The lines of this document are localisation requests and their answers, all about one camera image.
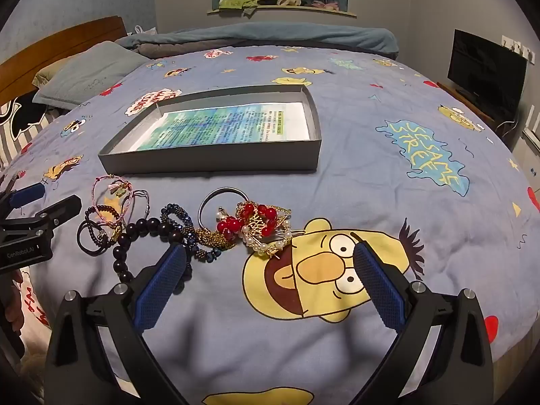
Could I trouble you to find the pearl and gold bracelet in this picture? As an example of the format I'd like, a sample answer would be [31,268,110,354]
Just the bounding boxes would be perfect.
[242,209,305,259]

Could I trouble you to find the thin wire hoop bracelet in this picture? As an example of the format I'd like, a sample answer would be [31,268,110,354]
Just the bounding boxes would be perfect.
[120,190,151,225]

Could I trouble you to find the teal blanket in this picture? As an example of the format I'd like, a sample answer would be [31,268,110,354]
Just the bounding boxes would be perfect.
[116,22,399,60]

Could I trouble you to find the window sill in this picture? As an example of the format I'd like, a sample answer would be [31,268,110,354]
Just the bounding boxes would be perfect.
[207,5,357,20]

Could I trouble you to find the dark wooden bead bracelet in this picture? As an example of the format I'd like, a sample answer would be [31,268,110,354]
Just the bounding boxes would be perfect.
[113,215,191,284]

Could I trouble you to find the blue beaded bracelet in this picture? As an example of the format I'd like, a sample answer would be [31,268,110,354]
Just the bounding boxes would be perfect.
[160,203,223,263]

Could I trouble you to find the white red-lettered cloth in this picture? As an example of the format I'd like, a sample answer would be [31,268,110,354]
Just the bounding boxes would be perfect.
[12,270,52,330]

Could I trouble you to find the wooden headboard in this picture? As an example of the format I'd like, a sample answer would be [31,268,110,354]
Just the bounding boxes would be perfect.
[0,16,127,106]

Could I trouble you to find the grey cardboard box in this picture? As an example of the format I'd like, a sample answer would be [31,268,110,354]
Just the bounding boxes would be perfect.
[98,85,322,174]

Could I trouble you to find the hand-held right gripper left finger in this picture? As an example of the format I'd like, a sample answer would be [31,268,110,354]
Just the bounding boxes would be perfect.
[44,242,190,405]

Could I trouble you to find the wooden television stand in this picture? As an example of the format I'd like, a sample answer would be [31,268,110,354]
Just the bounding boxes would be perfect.
[439,82,520,148]

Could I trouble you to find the striped cartoon pillow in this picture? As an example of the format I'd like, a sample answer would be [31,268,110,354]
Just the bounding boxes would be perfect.
[0,93,57,169]

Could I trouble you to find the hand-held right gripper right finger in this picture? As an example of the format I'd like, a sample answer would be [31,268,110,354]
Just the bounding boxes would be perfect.
[351,231,494,405]

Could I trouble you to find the grey blanket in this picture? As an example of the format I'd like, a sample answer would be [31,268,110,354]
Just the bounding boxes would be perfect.
[135,38,254,57]

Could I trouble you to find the printed paper sheet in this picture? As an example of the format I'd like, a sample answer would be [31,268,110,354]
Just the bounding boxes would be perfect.
[127,101,312,152]

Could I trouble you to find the silver bangle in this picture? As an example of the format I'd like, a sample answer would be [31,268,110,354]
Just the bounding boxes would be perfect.
[198,187,250,237]

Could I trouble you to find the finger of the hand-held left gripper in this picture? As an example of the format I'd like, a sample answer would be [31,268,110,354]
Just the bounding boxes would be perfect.
[36,195,83,227]
[0,183,46,212]

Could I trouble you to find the gold chain bracelet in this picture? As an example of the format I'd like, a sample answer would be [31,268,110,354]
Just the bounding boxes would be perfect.
[192,228,239,250]

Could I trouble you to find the pink cord bracelet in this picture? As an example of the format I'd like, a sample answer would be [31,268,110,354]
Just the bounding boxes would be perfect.
[93,175,133,220]

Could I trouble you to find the green cloth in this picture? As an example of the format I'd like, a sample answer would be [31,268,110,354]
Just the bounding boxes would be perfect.
[218,0,275,10]

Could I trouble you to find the grey pillow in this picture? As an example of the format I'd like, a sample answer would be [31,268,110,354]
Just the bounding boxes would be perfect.
[32,41,146,108]

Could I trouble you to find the red bead bracelet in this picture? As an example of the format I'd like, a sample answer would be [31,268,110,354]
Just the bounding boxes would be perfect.
[216,202,280,237]

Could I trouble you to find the olive pillow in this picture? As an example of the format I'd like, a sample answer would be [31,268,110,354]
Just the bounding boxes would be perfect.
[33,57,70,89]

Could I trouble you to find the white wall sockets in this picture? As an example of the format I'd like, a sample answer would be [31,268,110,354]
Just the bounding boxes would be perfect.
[502,36,536,64]

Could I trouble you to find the black hair tie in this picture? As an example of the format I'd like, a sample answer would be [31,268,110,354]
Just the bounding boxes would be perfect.
[76,218,123,257]

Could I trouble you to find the white wall unit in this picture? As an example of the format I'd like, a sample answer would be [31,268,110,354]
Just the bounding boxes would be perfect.
[521,105,540,169]

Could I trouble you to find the small black bead bracelet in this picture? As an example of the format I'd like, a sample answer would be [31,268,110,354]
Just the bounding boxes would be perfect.
[84,205,124,223]

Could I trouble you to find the black television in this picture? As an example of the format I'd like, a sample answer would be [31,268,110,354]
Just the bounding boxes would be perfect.
[447,29,528,121]

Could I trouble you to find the blue cartoon printed bed sheet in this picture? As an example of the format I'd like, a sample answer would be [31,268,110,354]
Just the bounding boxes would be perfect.
[0,42,540,405]

